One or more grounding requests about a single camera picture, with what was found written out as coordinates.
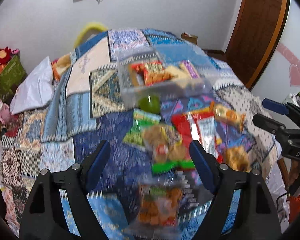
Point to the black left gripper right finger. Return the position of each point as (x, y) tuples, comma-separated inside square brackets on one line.
[(256, 216)]

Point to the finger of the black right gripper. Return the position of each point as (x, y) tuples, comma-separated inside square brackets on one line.
[(275, 106), (268, 124)]

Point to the brown cracker snack pack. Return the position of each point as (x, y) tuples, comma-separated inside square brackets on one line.
[(176, 72)]

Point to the gold biscuit pack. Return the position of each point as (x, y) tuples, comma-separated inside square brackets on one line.
[(135, 78)]

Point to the orange sleeve forearm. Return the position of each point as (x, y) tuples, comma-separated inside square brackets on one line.
[(294, 208)]

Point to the orange wrapped cake snack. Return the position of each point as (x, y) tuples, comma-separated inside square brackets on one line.
[(227, 116)]

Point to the red white snack packet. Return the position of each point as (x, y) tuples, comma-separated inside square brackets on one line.
[(201, 126)]

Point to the purple wrapped snack bar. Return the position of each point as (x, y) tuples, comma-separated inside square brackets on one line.
[(188, 67)]

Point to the orange fried snack bag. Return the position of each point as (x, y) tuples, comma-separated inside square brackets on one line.
[(159, 204)]

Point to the brown wooden door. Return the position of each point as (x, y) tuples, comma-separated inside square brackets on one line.
[(256, 34)]

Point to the brown cardboard box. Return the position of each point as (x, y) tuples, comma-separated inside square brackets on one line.
[(190, 38)]

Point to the pink plush toy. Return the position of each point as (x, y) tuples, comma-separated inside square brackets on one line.
[(5, 115)]

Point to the green jelly cup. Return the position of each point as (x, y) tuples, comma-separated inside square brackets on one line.
[(150, 104)]

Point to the patchwork blue bed quilt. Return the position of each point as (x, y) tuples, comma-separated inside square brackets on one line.
[(87, 108)]

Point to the green snack packet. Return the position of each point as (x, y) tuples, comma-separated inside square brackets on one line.
[(141, 121)]

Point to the white pillow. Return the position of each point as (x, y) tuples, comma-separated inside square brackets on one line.
[(36, 90)]

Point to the clear plastic storage bin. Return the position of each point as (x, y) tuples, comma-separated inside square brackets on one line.
[(151, 63)]

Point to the green gift box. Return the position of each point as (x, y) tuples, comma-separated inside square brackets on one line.
[(10, 78)]

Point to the yellow curved tube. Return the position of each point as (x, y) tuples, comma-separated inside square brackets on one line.
[(91, 28)]

